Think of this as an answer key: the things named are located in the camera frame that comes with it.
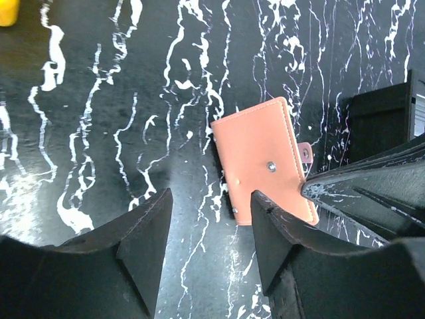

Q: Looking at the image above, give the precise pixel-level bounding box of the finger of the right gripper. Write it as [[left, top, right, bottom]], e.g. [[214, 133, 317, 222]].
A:
[[301, 136, 424, 241]]

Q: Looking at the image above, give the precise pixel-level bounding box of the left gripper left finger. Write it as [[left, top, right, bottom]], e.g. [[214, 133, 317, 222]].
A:
[[1, 189, 173, 318]]

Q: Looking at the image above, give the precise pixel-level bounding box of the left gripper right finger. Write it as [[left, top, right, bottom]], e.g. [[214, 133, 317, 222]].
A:
[[250, 191, 424, 318]]

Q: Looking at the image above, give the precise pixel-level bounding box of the black card box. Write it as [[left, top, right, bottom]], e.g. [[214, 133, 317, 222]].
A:
[[348, 69, 424, 163]]

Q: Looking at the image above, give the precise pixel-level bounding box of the pink leather card holder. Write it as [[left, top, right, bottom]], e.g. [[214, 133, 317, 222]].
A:
[[211, 97, 319, 226]]

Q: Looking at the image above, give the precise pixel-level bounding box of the yellow juice bottle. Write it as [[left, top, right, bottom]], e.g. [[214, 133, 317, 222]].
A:
[[0, 0, 20, 27]]

